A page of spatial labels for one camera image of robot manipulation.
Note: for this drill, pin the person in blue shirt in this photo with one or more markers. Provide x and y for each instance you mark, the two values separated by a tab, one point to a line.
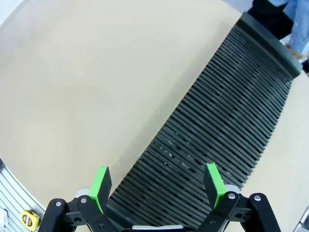
300	24

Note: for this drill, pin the person's black trousers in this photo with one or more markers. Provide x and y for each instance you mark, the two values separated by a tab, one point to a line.
270	19

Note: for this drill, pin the black slotted PCB rack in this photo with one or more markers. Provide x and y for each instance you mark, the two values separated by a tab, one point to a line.
217	108

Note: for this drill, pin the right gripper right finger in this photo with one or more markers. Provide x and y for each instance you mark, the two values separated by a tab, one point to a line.
216	188

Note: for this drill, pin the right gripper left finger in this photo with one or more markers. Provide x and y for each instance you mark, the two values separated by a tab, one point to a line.
99	191

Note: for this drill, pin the yellow tape measure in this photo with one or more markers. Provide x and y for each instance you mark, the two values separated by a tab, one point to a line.
29	218

